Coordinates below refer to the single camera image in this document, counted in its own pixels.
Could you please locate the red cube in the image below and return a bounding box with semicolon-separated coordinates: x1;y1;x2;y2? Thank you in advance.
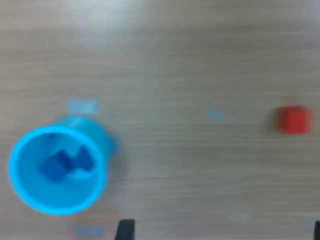
277;106;313;135

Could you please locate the blue plastic cup bin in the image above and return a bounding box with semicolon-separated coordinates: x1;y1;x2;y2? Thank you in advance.
7;115;121;216

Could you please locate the light blue tape piece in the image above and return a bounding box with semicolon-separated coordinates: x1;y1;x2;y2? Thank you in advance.
204;108;237;122
68;99;98;114
73;224;106;237

